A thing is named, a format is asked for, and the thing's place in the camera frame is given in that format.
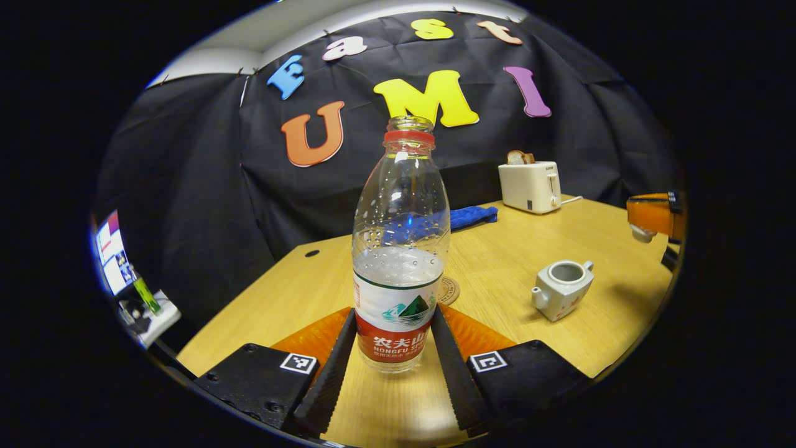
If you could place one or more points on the bread slice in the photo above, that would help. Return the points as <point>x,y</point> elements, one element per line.
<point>519,158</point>

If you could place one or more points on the white ceramic teacup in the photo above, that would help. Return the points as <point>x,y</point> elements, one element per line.
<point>563,298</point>

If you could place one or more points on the small white side table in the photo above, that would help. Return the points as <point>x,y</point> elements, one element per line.
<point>163,318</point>

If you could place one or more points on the white toaster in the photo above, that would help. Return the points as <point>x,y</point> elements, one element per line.
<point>528,186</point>

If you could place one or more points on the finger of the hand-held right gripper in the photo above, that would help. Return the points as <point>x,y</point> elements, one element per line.
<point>650,214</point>

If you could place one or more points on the green drink bottle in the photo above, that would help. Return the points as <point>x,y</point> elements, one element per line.
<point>147,295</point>

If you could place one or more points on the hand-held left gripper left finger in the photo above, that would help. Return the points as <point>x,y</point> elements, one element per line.
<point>329,386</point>

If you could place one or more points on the blue towel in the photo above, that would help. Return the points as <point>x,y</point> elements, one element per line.
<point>472,218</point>

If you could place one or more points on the clear plastic water bottle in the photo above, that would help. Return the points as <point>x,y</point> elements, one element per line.
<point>401,218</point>

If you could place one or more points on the computer monitor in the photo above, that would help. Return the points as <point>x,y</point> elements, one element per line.
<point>115,255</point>

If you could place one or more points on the round wooden coaster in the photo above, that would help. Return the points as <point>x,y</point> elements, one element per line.
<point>450,291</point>

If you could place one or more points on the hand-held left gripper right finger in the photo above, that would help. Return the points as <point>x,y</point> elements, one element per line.
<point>457,386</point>

